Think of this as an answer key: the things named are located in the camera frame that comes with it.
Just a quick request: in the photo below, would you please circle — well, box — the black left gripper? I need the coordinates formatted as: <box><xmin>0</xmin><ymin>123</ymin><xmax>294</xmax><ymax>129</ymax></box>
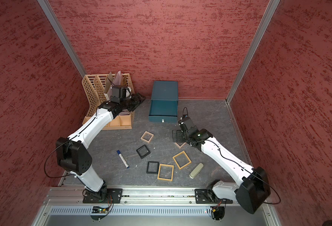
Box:
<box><xmin>120</xmin><ymin>92</ymin><xmax>147</xmax><ymax>111</ymax></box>

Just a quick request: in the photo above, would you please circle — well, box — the small beige brooch box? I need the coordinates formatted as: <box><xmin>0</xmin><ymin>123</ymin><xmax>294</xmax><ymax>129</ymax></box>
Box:
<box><xmin>174</xmin><ymin>142</ymin><xmax>187</xmax><ymax>149</ymax></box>
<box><xmin>141</xmin><ymin>131</ymin><xmax>154</xmax><ymax>144</ymax></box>

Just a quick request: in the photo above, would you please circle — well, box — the teal top drawer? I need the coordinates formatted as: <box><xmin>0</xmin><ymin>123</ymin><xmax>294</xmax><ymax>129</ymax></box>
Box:
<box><xmin>149</xmin><ymin>100</ymin><xmax>178</xmax><ymax>123</ymax></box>

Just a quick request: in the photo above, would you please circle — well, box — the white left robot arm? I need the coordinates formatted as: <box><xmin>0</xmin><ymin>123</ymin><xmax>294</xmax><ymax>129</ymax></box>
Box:
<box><xmin>55</xmin><ymin>93</ymin><xmax>146</xmax><ymax>196</ymax></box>

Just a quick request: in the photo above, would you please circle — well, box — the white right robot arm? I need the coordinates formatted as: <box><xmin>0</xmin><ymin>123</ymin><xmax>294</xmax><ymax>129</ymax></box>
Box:
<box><xmin>172</xmin><ymin>127</ymin><xmax>271</xmax><ymax>214</ymax></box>

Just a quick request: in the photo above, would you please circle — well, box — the teal stacked drawer cabinet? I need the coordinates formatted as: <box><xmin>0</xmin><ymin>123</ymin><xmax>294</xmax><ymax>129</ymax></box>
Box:
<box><xmin>149</xmin><ymin>81</ymin><xmax>178</xmax><ymax>123</ymax></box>

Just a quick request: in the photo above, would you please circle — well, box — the large tan brooch box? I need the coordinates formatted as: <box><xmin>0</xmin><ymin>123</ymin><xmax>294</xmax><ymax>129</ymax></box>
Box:
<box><xmin>157</xmin><ymin>164</ymin><xmax>174</xmax><ymax>181</ymax></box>
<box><xmin>173</xmin><ymin>151</ymin><xmax>192</xmax><ymax>170</ymax></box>

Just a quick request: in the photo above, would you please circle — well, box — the small black brooch box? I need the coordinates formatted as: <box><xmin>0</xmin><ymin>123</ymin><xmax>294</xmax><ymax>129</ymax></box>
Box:
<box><xmin>146</xmin><ymin>161</ymin><xmax>159</xmax><ymax>175</ymax></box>
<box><xmin>136</xmin><ymin>145</ymin><xmax>151</xmax><ymax>159</ymax></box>

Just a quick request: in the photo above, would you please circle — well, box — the lilac plastic folder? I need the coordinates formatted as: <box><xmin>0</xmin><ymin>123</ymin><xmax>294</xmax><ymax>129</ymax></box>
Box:
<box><xmin>108</xmin><ymin>71</ymin><xmax>125</xmax><ymax>86</ymax></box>

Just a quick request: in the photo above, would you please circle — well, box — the beige lattice file organizer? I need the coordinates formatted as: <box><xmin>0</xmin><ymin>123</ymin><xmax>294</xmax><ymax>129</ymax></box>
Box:
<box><xmin>82</xmin><ymin>73</ymin><xmax>137</xmax><ymax>131</ymax></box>

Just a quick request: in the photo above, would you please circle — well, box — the brown printed cardboard sheet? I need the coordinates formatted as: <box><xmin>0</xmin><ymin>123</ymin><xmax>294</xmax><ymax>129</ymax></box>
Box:
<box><xmin>104</xmin><ymin>72</ymin><xmax>113</xmax><ymax>94</ymax></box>

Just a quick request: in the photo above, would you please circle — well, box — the beige oblong case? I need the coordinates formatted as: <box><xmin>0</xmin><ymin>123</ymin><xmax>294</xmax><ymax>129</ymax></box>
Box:
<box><xmin>189</xmin><ymin>163</ymin><xmax>204</xmax><ymax>179</ymax></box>

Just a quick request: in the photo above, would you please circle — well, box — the blue white marker pen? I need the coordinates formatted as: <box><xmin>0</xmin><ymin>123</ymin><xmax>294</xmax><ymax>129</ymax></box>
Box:
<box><xmin>117</xmin><ymin>150</ymin><xmax>129</xmax><ymax>169</ymax></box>

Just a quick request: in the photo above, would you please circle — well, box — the left controller board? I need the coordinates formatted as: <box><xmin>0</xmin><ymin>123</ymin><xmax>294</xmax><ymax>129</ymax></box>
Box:
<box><xmin>92</xmin><ymin>206</ymin><xmax>109</xmax><ymax>214</ymax></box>

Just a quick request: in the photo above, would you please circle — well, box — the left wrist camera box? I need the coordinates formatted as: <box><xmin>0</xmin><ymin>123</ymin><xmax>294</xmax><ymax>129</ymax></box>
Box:
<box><xmin>110</xmin><ymin>85</ymin><xmax>131</xmax><ymax>104</ymax></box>

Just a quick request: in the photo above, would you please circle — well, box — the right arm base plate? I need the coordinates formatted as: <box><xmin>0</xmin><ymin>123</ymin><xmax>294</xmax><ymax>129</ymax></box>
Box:
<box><xmin>194</xmin><ymin>188</ymin><xmax>233</xmax><ymax>204</ymax></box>

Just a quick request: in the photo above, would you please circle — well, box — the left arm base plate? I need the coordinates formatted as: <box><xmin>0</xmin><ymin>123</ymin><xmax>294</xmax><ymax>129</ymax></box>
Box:
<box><xmin>82</xmin><ymin>188</ymin><xmax>123</xmax><ymax>204</ymax></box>

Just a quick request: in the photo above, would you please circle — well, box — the aluminium front rail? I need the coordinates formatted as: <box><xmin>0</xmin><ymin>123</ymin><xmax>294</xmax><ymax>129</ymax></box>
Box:
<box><xmin>33</xmin><ymin>186</ymin><xmax>280</xmax><ymax>226</ymax></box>

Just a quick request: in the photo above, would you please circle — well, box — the aluminium left corner post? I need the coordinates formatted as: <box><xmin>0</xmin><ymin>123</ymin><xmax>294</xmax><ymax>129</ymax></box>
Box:
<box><xmin>37</xmin><ymin>0</ymin><xmax>86</xmax><ymax>78</ymax></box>

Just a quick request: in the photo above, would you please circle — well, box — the aluminium corner post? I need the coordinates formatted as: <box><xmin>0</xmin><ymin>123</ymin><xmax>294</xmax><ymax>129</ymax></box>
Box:
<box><xmin>37</xmin><ymin>0</ymin><xmax>86</xmax><ymax>78</ymax></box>
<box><xmin>226</xmin><ymin>0</ymin><xmax>280</xmax><ymax>105</ymax></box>

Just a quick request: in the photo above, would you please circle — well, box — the aluminium right corner post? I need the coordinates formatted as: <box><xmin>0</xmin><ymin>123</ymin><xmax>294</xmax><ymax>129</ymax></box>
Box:
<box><xmin>226</xmin><ymin>0</ymin><xmax>280</xmax><ymax>105</ymax></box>

